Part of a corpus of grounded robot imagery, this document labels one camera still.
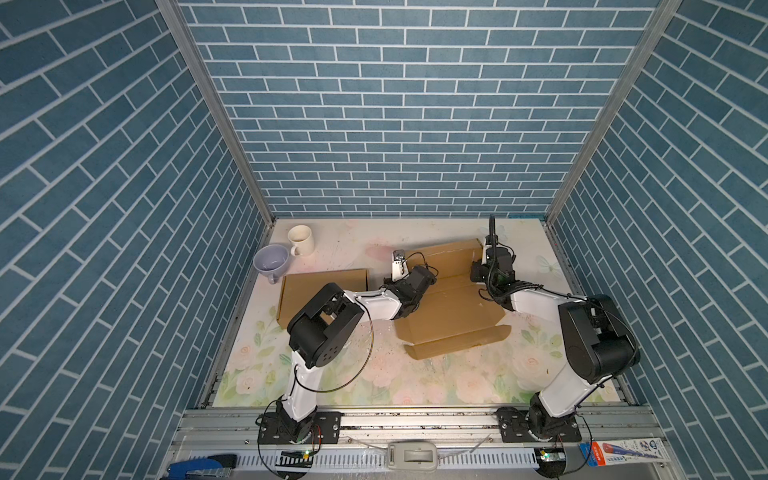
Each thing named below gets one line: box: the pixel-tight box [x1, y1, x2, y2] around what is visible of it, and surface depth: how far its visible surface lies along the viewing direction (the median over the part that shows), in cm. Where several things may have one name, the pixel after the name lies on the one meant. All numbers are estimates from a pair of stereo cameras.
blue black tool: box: [167, 454, 237, 480], surface depth 68 cm
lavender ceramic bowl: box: [253, 244, 289, 285], surface depth 104 cm
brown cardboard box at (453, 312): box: [394, 238, 512, 361], surface depth 93 cm
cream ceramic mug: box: [288, 224, 315, 256], surface depth 106 cm
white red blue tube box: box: [579, 438, 672, 467], surface depth 71 cm
